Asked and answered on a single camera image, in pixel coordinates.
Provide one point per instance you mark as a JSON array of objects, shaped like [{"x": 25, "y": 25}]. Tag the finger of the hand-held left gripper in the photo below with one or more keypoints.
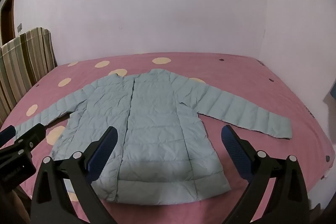
[
  {"x": 31, "y": 134},
  {"x": 6, "y": 133}
]

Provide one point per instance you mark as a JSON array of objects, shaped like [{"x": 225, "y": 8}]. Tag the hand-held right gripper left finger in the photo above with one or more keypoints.
[{"x": 105, "y": 150}]

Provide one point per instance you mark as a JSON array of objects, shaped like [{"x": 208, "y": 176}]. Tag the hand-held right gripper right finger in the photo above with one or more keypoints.
[{"x": 233, "y": 151}]

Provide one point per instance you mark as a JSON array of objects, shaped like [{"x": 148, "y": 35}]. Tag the light blue puffer jacket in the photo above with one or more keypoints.
[{"x": 157, "y": 129}]

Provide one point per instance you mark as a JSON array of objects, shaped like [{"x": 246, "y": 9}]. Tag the striped padded headboard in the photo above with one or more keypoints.
[{"x": 23, "y": 64}]

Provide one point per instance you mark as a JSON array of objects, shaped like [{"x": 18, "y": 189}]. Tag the pink dotted bedsheet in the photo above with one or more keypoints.
[{"x": 236, "y": 74}]

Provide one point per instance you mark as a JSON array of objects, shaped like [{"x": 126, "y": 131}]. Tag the brown wooden door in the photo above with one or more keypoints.
[{"x": 6, "y": 22}]

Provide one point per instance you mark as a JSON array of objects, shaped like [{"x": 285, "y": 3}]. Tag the grey wall switch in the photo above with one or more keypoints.
[{"x": 20, "y": 27}]

